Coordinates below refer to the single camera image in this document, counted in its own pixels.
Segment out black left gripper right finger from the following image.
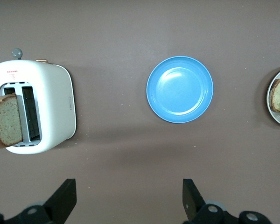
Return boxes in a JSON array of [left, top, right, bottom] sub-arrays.
[[182, 178, 272, 224]]

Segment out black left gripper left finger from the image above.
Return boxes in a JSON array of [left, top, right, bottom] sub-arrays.
[[0, 178, 77, 224]]

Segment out brown bread slice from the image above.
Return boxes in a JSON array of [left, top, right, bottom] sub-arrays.
[[0, 93, 24, 149], [269, 77, 280, 114]]

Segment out blue plate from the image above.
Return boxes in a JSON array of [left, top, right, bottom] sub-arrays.
[[146, 56, 214, 124]]

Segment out beige plate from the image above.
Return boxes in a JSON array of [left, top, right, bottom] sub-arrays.
[[266, 66, 280, 128]]

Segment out white toaster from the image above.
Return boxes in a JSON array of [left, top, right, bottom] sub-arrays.
[[0, 48, 77, 155]]

